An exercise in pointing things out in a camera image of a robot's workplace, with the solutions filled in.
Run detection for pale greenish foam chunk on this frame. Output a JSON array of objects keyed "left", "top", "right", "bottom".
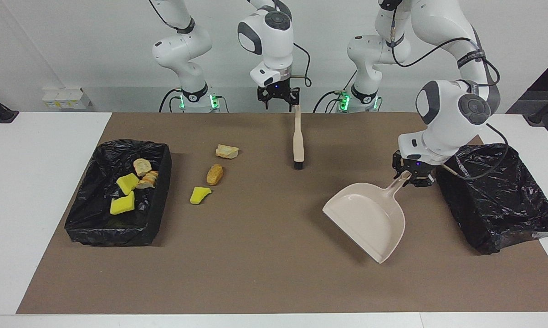
[{"left": 215, "top": 144, "right": 240, "bottom": 160}]

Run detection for black base power cable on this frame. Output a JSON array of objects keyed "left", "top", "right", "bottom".
[
  {"left": 312, "top": 90, "right": 347, "bottom": 113},
  {"left": 159, "top": 88, "right": 183, "bottom": 113}
]

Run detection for orange striped croissant toy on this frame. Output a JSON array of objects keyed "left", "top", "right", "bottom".
[{"left": 137, "top": 170, "right": 159, "bottom": 190}]

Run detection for beige plastic dustpan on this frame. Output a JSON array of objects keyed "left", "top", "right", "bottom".
[{"left": 323, "top": 171, "right": 413, "bottom": 265}]

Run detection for brown paper table mat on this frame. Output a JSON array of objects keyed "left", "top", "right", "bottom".
[{"left": 16, "top": 113, "right": 548, "bottom": 315}]

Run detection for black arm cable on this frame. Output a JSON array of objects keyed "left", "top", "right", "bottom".
[
  {"left": 390, "top": 18, "right": 510, "bottom": 180},
  {"left": 149, "top": 0, "right": 312, "bottom": 88}
]

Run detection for white wall socket box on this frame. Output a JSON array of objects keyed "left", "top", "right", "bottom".
[{"left": 42, "top": 87, "right": 92, "bottom": 110}]

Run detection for beige brush black bristles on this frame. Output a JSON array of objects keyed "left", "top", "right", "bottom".
[{"left": 292, "top": 104, "right": 305, "bottom": 170}]

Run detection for small yellow sponge wedge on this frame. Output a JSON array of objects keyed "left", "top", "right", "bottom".
[{"left": 189, "top": 186, "right": 212, "bottom": 205}]

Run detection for bin lined black bag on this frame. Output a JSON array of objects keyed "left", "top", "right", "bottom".
[
  {"left": 64, "top": 139, "right": 173, "bottom": 247},
  {"left": 435, "top": 143, "right": 548, "bottom": 256}
]

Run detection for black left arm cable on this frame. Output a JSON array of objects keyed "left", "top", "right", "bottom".
[{"left": 390, "top": 18, "right": 510, "bottom": 180}]

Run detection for black stand leg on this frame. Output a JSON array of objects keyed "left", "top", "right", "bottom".
[
  {"left": 0, "top": 87, "right": 19, "bottom": 124},
  {"left": 527, "top": 90, "right": 548, "bottom": 126}
]

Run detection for pale beige foam chunk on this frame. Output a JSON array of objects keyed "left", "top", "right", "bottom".
[{"left": 133, "top": 158, "right": 152, "bottom": 177}]

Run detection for yellow sponge piece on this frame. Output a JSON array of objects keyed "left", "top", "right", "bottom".
[
  {"left": 110, "top": 190, "right": 136, "bottom": 215},
  {"left": 116, "top": 173, "right": 140, "bottom": 195}
]

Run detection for brown peanut shaped bread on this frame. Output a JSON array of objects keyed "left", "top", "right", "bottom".
[{"left": 206, "top": 164, "right": 224, "bottom": 186}]

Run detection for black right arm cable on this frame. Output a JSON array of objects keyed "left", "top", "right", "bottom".
[{"left": 149, "top": 0, "right": 312, "bottom": 88}]

